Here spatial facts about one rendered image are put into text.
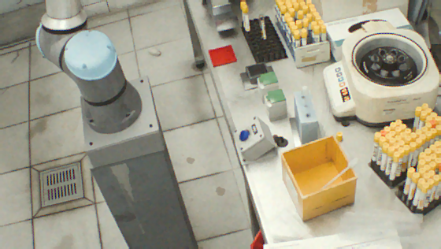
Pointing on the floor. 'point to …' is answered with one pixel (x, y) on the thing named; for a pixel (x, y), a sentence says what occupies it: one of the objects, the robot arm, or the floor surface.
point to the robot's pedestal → (146, 202)
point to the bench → (356, 136)
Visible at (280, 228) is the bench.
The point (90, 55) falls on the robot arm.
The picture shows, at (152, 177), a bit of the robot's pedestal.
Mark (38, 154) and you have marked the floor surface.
